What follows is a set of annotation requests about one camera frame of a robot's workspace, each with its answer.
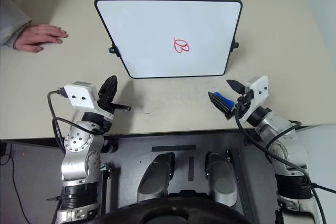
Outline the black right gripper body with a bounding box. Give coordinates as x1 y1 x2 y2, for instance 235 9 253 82
235 90 255 112

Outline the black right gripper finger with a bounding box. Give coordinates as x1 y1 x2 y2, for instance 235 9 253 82
226 79 245 94
207 91 234 120

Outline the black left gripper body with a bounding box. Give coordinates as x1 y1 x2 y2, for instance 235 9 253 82
97 93 115 115

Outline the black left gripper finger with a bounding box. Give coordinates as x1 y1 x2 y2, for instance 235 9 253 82
112 103 131 111
99 75 118 99

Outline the blue board eraser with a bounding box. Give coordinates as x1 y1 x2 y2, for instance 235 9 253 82
214 91 235 110

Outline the person's bare hand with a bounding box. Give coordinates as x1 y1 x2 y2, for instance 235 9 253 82
14 24 69 53

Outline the black base platform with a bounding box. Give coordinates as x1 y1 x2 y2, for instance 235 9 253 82
99 129 250 224

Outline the long black tape strip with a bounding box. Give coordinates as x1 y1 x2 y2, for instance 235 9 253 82
151 145 197 153

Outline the short black tape strip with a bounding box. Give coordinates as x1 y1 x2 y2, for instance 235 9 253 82
188 156 195 182

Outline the silver right robot foot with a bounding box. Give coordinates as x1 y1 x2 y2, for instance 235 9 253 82
204 152 238 208

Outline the silver robot foot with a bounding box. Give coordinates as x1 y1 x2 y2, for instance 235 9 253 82
204 152 238 208
136 152 176 202

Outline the silver left robot foot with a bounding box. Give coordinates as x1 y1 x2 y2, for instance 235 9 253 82
136 152 176 202

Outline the dark rounded robot torso shape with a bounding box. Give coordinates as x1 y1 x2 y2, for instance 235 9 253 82
96 198 254 224

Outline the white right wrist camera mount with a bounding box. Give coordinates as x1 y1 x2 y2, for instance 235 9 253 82
240 75 269 124

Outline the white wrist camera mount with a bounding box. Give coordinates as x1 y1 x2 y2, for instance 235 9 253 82
240 75 269 124
64 81 115 118

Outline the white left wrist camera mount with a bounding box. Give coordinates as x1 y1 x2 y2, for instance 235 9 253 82
64 81 115 118

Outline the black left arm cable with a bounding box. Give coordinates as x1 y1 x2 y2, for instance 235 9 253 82
47 87 104 156

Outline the white board with black frame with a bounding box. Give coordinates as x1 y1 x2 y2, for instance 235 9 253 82
94 0 243 79

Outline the thin black floor cable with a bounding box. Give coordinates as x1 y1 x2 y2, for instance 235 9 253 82
0 142 34 224

